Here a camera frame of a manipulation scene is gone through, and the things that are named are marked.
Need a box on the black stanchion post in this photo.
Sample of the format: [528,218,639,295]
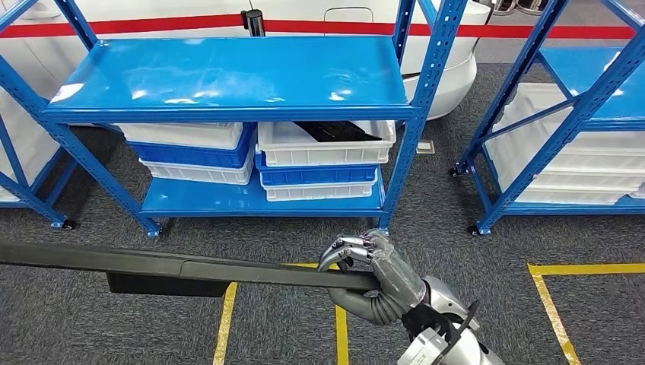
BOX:
[240,8,266,38]

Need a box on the long black plastic panel part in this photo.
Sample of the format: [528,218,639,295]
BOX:
[0,240,381,298]

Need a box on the white car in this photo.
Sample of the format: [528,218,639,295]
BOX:
[0,0,492,121]

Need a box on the red barrier belt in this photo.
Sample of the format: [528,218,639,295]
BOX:
[0,13,246,40]
[264,20,636,40]

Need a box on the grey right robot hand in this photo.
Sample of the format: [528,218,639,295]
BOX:
[317,229,428,326]

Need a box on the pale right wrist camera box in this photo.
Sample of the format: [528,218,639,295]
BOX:
[396,301,480,365]

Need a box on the yellow floor tape square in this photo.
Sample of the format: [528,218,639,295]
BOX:
[527,262,645,365]

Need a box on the blue metal shelf rack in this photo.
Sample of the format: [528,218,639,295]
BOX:
[0,0,79,232]
[0,0,469,238]
[448,0,645,236]

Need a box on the chrome chair base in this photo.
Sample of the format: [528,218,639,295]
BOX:
[492,0,550,16]

